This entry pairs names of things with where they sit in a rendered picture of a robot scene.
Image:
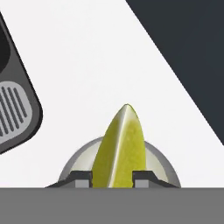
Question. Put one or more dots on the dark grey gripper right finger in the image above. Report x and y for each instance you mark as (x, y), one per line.
(145, 177)

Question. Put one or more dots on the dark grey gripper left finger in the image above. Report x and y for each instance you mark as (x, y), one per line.
(78, 177)

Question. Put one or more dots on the yellow-green lemon wedge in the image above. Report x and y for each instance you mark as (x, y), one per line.
(122, 148)

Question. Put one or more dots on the glass of lemonade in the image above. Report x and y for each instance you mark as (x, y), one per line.
(159, 166)

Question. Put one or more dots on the black hob with grey burner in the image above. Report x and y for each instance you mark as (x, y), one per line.
(17, 110)

